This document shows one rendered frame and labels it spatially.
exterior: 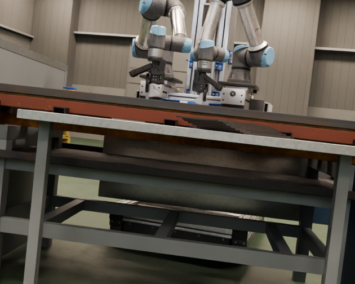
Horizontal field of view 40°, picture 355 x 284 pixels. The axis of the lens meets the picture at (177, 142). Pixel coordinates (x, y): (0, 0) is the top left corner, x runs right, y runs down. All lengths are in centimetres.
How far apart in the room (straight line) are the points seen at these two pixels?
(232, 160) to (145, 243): 90
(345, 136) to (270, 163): 83
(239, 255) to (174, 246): 26
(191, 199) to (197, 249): 78
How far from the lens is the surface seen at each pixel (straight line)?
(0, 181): 218
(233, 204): 278
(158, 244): 205
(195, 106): 197
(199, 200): 278
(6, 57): 243
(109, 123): 168
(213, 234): 291
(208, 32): 278
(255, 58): 293
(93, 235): 209
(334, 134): 201
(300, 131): 199
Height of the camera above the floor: 76
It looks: 2 degrees down
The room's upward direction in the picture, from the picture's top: 6 degrees clockwise
